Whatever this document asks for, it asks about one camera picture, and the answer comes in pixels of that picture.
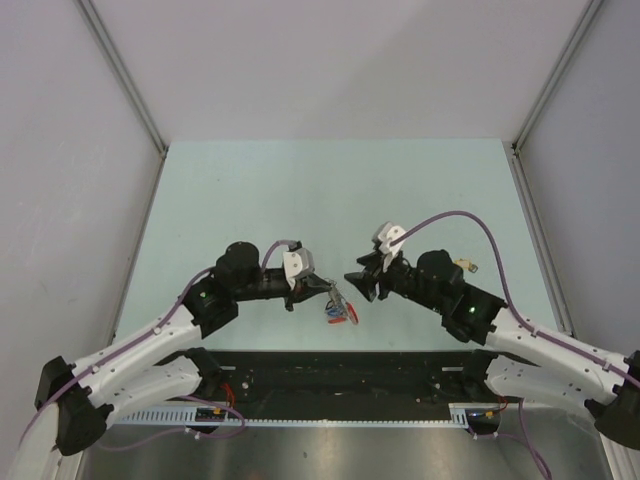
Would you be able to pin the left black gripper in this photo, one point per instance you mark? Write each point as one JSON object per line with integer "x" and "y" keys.
{"x": 304, "y": 288}

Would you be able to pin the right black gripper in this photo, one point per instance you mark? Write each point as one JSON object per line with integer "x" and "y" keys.
{"x": 365, "y": 283}

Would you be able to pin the blue tagged key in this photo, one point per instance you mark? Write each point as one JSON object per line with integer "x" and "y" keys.
{"x": 334, "y": 312}

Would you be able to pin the red handled keyring holder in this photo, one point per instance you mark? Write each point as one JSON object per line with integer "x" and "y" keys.
{"x": 349, "y": 311}

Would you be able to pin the yellow tagged key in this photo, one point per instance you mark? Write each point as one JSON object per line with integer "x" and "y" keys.
{"x": 467, "y": 265}

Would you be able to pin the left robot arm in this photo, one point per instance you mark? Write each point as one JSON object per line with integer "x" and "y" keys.
{"x": 160, "y": 361}

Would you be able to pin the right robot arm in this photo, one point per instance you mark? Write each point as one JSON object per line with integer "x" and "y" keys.
{"x": 609, "y": 380}

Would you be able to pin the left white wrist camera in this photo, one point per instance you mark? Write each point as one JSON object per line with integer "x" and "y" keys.
{"x": 298, "y": 263}

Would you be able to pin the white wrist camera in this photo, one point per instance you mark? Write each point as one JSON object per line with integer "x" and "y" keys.
{"x": 298, "y": 263}
{"x": 388, "y": 241}

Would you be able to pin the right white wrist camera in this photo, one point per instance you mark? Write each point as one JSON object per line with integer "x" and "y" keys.
{"x": 388, "y": 241}

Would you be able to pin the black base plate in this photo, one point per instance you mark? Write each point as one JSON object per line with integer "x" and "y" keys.
{"x": 360, "y": 386}

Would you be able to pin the slotted cable duct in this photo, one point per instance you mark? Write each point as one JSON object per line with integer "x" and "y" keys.
{"x": 184, "y": 415}

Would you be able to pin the right aluminium frame post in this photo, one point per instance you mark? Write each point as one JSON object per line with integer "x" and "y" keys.
{"x": 568, "y": 53}

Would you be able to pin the aluminium frame post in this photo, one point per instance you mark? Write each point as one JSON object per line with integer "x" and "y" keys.
{"x": 568, "y": 53}
{"x": 114, "y": 60}

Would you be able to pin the left aluminium frame post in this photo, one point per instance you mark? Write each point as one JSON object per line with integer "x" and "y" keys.
{"x": 114, "y": 60}

